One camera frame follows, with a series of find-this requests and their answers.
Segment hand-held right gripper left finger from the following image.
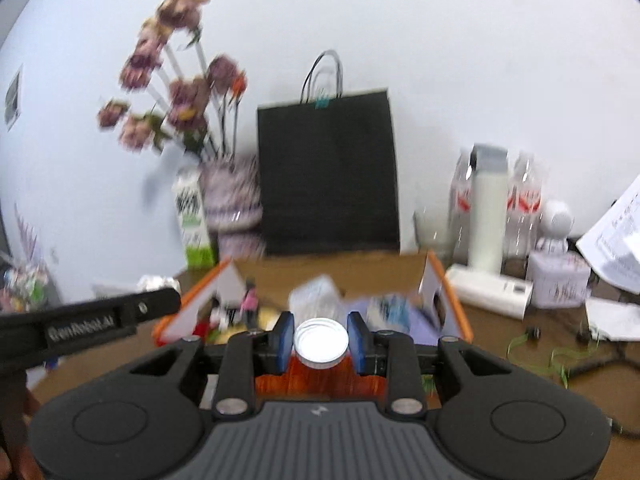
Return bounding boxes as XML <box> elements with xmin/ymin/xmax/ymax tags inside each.
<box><xmin>130</xmin><ymin>311</ymin><xmax>297</xmax><ymax>420</ymax></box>

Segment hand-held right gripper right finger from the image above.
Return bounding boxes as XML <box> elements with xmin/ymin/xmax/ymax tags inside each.
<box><xmin>347</xmin><ymin>311</ymin><xmax>511</xmax><ymax>418</ymax></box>

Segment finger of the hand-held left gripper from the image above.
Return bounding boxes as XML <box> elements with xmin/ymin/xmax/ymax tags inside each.
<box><xmin>120</xmin><ymin>287</ymin><xmax>182</xmax><ymax>331</ymax></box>

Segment white screw lid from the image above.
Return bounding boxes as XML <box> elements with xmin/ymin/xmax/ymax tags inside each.
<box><xmin>293</xmin><ymin>318</ymin><xmax>350</xmax><ymax>369</ymax></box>

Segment red cardboard box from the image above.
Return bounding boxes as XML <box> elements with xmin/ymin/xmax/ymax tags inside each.
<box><xmin>152</xmin><ymin>251</ymin><xmax>474</xmax><ymax>397</ymax></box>

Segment crumpled blue snack packet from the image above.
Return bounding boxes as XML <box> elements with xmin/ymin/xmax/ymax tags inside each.
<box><xmin>367</xmin><ymin>295</ymin><xmax>412</xmax><ymax>332</ymax></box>

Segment translucent plastic box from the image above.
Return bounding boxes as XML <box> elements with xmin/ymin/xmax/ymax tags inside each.
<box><xmin>289</xmin><ymin>275</ymin><xmax>347</xmax><ymax>322</ymax></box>

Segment wrapped flower bunch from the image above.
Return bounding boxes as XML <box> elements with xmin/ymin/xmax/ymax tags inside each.
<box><xmin>0</xmin><ymin>204</ymin><xmax>52</xmax><ymax>313</ymax></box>

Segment green and white milk carton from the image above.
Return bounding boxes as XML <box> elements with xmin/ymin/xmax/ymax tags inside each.
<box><xmin>171</xmin><ymin>167</ymin><xmax>217</xmax><ymax>269</ymax></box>

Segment purple fuzzy vase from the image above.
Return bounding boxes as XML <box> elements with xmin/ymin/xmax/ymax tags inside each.
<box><xmin>200</xmin><ymin>155</ymin><xmax>264</xmax><ymax>261</ymax></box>

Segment clear drinking glass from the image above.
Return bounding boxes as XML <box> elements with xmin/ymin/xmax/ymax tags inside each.
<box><xmin>412</xmin><ymin>207</ymin><xmax>452</xmax><ymax>257</ymax></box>

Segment brown wooden desk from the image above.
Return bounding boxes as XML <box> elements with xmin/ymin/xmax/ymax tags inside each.
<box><xmin>25</xmin><ymin>252</ymin><xmax>640</xmax><ymax>480</ymax></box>

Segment white power strip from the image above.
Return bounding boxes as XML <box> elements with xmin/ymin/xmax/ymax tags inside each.
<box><xmin>444</xmin><ymin>264</ymin><xmax>534</xmax><ymax>319</ymax></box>

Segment black paper bag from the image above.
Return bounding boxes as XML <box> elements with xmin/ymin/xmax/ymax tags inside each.
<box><xmin>256</xmin><ymin>50</ymin><xmax>401</xmax><ymax>257</ymax></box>

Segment white bottle with grey lid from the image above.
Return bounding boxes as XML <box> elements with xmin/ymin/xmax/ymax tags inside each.
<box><xmin>467</xmin><ymin>144</ymin><xmax>510</xmax><ymax>274</ymax></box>

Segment pale printed tin box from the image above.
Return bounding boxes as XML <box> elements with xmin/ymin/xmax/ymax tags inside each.
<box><xmin>526</xmin><ymin>250</ymin><xmax>592</xmax><ymax>310</ymax></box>

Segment white round figurine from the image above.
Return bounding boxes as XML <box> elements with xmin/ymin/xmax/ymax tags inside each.
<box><xmin>535</xmin><ymin>200</ymin><xmax>575</xmax><ymax>257</ymax></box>

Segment dried rose bouquet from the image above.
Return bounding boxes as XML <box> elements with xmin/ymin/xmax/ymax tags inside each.
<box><xmin>97</xmin><ymin>0</ymin><xmax>248</xmax><ymax>163</ymax></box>

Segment black neckband earphones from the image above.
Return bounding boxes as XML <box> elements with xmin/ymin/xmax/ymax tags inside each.
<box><xmin>525</xmin><ymin>326</ymin><xmax>640</xmax><ymax>378</ymax></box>

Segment printed white papers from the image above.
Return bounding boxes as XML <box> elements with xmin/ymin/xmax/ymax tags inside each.
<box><xmin>576</xmin><ymin>174</ymin><xmax>640</xmax><ymax>342</ymax></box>

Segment white wall socket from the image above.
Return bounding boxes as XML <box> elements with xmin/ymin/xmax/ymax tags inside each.
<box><xmin>91</xmin><ymin>282</ymin><xmax>142</xmax><ymax>302</ymax></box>

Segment green string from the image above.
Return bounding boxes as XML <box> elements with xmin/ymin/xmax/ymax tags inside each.
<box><xmin>506</xmin><ymin>332</ymin><xmax>601</xmax><ymax>390</ymax></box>

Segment white wall outlet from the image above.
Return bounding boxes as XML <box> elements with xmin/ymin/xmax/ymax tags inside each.
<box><xmin>4</xmin><ymin>64</ymin><xmax>24</xmax><ymax>133</ymax></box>

